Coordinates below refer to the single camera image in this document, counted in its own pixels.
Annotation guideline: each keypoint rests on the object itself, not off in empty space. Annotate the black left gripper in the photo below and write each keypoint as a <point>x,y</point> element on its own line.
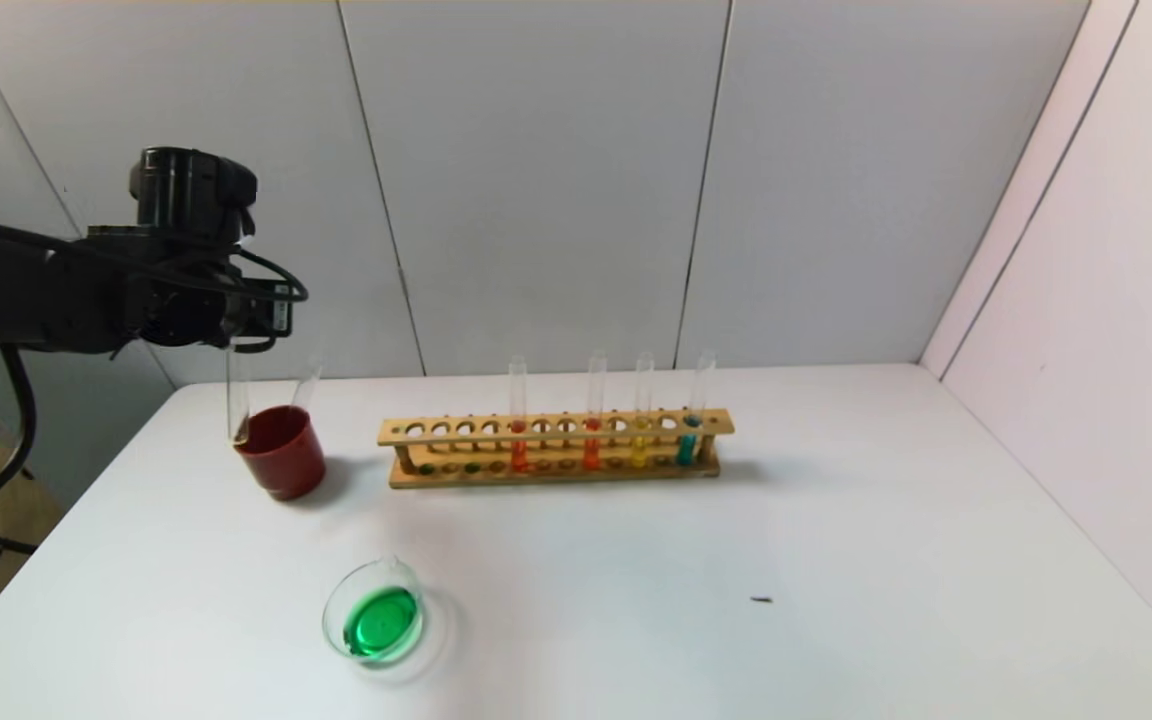
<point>279,311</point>

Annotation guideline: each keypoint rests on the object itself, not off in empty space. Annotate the blue pigment glass test tube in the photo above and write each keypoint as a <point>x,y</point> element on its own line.
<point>685,450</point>
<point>308,385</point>

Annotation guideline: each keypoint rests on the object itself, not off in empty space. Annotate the yellow pigment glass test tube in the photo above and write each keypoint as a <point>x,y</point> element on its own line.
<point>638,452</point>
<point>237,395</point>

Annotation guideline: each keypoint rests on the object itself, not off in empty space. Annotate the orange pigment glass test tube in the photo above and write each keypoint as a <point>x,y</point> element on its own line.
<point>518,455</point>
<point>591,455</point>

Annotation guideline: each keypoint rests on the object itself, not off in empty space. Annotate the wooden test tube rack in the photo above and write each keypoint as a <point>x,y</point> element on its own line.
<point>556,426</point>

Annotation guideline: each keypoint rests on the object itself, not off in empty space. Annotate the clear glass beaker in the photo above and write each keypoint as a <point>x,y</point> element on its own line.
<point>381,625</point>

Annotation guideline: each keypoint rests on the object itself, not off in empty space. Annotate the dark red plastic cup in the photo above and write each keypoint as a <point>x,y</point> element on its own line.
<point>283,462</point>

